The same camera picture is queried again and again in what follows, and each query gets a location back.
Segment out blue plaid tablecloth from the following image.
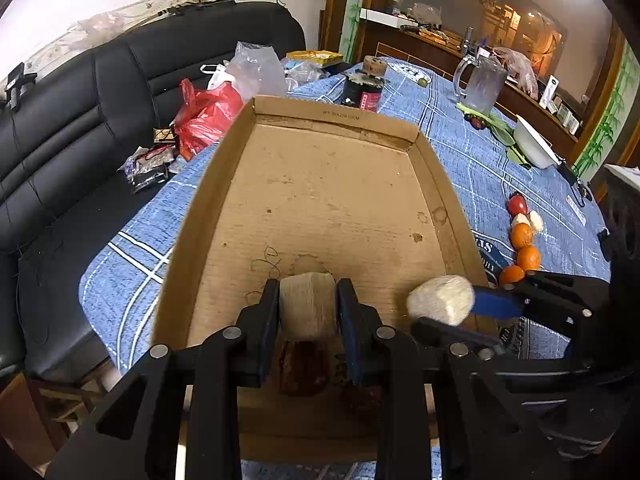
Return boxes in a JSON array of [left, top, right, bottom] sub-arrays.
[[78, 60, 614, 480]]

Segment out black leather sofa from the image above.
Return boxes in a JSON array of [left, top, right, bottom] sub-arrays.
[[0, 1, 307, 391]]

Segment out black cable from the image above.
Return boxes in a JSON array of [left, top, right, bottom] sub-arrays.
[[556, 159, 594, 207]]

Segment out wooden cabinet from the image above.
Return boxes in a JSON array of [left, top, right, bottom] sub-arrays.
[[320, 0, 628, 173]]

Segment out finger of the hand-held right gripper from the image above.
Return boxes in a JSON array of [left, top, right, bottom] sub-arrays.
[[472, 269, 612, 342], [412, 317, 601, 393]]

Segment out orange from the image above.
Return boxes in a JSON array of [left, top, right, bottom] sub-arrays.
[[511, 222, 535, 250], [516, 245, 543, 272], [498, 264, 526, 286]]

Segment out green leafy vegetable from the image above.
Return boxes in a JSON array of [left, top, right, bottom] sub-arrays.
[[455, 102, 532, 166]]

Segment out yellow box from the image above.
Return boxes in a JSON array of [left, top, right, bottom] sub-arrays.
[[285, 49, 345, 69]]

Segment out glass mug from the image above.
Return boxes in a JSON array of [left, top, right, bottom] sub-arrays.
[[452, 54, 509, 115]]

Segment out white card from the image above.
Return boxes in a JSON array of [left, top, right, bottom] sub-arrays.
[[566, 194, 589, 226]]

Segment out pink plastic bag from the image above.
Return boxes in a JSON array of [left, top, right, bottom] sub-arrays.
[[492, 46, 540, 101]]

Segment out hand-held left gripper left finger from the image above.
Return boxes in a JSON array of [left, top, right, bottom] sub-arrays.
[[47, 279, 281, 480]]

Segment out clear plastic packet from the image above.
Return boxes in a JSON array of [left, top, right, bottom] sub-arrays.
[[286, 60, 332, 87]]

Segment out snack packets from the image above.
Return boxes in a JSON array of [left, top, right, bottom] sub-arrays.
[[120, 145, 176, 194]]

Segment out black jar with cork lid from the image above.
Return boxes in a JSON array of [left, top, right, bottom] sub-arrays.
[[341, 56, 389, 113]]

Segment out white bowl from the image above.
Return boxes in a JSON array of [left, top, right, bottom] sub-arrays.
[[513, 114, 561, 170]]

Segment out clear plastic bag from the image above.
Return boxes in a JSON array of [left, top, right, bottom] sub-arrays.
[[227, 41, 289, 104]]

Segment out red plastic bag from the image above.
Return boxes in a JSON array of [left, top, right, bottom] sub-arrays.
[[173, 78, 245, 162]]

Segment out white carton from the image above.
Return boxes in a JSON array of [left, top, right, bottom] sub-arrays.
[[538, 75, 562, 111]]

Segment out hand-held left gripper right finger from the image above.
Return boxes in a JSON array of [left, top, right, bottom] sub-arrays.
[[336, 278, 571, 480]]

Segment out cardboard box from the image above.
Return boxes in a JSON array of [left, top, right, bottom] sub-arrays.
[[150, 95, 501, 463]]

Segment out white plastic bag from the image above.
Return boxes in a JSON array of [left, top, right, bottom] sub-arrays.
[[200, 62, 236, 91]]

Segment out black device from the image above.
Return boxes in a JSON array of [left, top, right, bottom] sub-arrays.
[[4, 62, 39, 111]]

